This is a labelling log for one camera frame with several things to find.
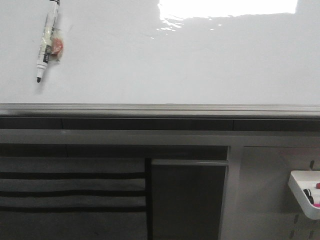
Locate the black capped marker in tray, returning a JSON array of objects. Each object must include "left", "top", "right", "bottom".
[{"left": 303, "top": 188, "right": 314, "bottom": 205}]

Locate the white plastic marker tray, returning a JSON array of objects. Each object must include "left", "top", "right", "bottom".
[{"left": 288, "top": 170, "right": 320, "bottom": 220}]

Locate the black whiteboard marker with tape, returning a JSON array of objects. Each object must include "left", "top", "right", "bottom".
[{"left": 36, "top": 0, "right": 61, "bottom": 83}]

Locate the grey cloth with black stripes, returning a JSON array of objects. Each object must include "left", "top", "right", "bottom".
[{"left": 0, "top": 157, "right": 150, "bottom": 240}]

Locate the dark cabinet panel with rail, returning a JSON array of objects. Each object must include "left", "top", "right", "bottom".
[{"left": 151, "top": 160, "right": 227, "bottom": 240}]

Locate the white whiteboard with aluminium frame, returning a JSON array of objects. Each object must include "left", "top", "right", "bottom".
[{"left": 0, "top": 0, "right": 320, "bottom": 119}]

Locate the white pegboard panel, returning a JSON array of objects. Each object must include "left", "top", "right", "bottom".
[{"left": 220, "top": 146, "right": 320, "bottom": 240}]

